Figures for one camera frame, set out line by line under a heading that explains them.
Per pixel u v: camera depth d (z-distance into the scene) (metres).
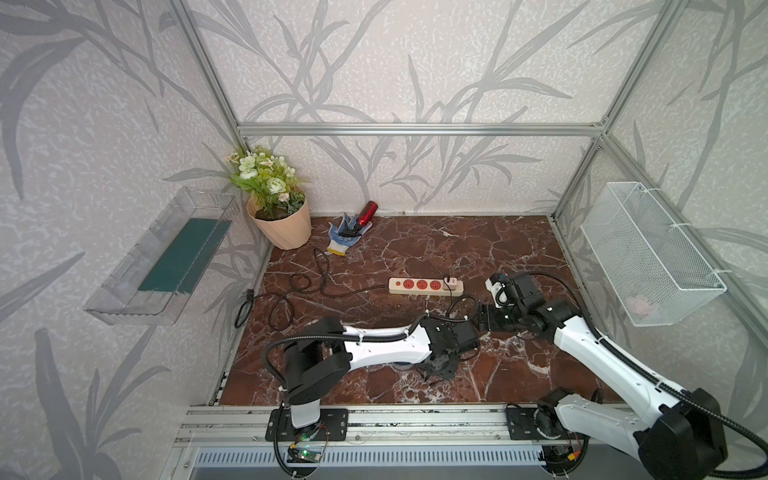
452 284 0.93
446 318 0.64
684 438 0.38
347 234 1.15
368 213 1.19
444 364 0.68
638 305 0.72
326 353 0.50
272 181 0.91
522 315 0.61
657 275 0.62
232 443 0.73
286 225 0.97
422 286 0.96
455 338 0.62
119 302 0.58
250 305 0.96
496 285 0.75
